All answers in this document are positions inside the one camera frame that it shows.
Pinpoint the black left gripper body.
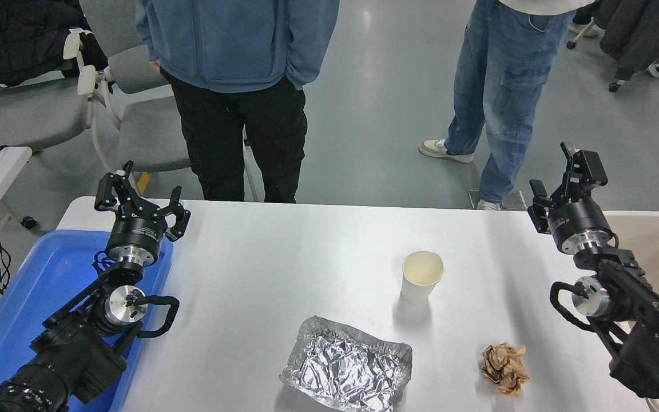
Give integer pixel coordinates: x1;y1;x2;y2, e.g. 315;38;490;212
105;212;169;258

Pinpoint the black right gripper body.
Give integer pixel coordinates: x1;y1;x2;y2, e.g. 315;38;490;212
547;199;614;250

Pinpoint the white paper cup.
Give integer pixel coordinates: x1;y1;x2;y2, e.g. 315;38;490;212
401;251;444;306

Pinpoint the grey folding chair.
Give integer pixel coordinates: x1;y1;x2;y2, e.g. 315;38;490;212
78;0;259;202
0;29;120;153

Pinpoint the blue plastic tray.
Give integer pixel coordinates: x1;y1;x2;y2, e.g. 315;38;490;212
0;229;174;412

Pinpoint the person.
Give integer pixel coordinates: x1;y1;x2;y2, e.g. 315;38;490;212
134;0;340;204
419;0;596;211
569;0;602;38

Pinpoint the white wheeled chair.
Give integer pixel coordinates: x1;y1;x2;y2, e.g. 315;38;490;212
566;17;659;93

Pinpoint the dark grey coat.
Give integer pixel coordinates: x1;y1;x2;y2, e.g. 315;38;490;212
593;0;659;81

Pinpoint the crumpled tan paper ball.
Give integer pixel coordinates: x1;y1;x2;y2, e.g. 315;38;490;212
480;343;531;397

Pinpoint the black jacket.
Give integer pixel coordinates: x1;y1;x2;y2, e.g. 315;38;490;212
0;0;110;104

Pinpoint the silver foil tray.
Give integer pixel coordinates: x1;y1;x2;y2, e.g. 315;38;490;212
279;315;413;412

